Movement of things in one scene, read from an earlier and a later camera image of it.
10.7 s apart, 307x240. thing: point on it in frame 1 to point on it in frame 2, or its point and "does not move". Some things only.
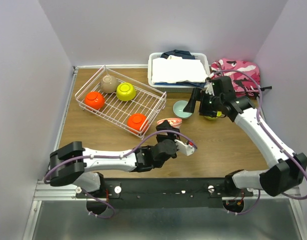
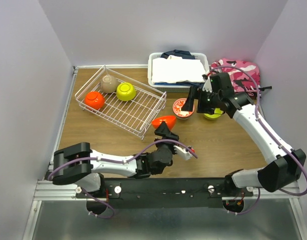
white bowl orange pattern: [173, 122] to [177, 105]
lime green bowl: [219, 113] does not move
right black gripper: [197, 94] does not move
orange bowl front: [137, 123] to [170, 121]
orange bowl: [94, 100] does not move
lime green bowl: [125, 91] does not move
